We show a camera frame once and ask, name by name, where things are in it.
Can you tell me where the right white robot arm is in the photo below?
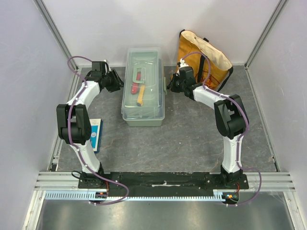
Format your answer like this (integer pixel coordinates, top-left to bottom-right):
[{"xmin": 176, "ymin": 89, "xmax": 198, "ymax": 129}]
[{"xmin": 167, "ymin": 66, "xmax": 249, "ymax": 189}]

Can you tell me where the yellow utility knife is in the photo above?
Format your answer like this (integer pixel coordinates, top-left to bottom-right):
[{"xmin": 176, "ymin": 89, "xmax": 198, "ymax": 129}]
[{"xmin": 137, "ymin": 84, "xmax": 145, "ymax": 106}]

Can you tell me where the aluminium frame rail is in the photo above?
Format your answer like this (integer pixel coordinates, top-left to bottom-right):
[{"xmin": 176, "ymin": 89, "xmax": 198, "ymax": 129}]
[{"xmin": 35, "ymin": 172, "xmax": 295, "ymax": 192}]

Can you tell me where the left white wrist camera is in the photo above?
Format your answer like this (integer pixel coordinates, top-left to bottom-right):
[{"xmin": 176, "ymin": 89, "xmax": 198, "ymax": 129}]
[{"xmin": 102, "ymin": 59, "xmax": 111, "ymax": 74}]

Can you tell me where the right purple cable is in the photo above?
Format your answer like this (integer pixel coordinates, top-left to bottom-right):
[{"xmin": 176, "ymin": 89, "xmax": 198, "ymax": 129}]
[{"xmin": 182, "ymin": 51, "xmax": 262, "ymax": 207}]

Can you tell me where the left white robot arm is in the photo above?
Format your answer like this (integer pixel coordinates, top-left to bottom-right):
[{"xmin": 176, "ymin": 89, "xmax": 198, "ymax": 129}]
[{"xmin": 56, "ymin": 60, "xmax": 124, "ymax": 189}]

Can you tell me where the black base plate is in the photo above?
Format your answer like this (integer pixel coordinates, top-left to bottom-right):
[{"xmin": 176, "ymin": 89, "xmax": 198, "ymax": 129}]
[{"xmin": 73, "ymin": 172, "xmax": 249, "ymax": 199}]

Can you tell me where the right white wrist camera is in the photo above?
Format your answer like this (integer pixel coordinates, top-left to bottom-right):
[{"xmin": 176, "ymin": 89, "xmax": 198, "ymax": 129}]
[{"xmin": 177, "ymin": 58, "xmax": 189, "ymax": 74}]

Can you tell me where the green plastic tool box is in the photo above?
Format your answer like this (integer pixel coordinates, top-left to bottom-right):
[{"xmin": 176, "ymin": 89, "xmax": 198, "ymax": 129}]
[{"xmin": 121, "ymin": 47, "xmax": 166, "ymax": 127}]

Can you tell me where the yellow tote bag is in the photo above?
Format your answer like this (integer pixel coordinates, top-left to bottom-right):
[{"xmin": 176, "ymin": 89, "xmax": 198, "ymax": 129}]
[{"xmin": 177, "ymin": 30, "xmax": 233, "ymax": 92}]

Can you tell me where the blue cable duct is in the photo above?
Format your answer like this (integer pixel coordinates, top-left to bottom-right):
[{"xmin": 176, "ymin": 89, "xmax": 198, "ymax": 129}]
[{"xmin": 45, "ymin": 191, "xmax": 225, "ymax": 202}]

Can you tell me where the red black utility knife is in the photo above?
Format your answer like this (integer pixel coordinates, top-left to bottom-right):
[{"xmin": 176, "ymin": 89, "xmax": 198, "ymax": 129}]
[{"xmin": 131, "ymin": 72, "xmax": 141, "ymax": 94}]

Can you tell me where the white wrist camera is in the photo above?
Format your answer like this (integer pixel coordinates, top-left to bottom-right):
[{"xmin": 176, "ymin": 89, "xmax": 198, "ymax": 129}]
[
  {"xmin": 102, "ymin": 59, "xmax": 111, "ymax": 74},
  {"xmin": 177, "ymin": 58, "xmax": 189, "ymax": 74}
]

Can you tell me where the blue white box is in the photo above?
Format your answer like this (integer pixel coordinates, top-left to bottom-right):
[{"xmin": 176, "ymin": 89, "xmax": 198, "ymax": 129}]
[{"xmin": 90, "ymin": 119, "xmax": 103, "ymax": 154}]

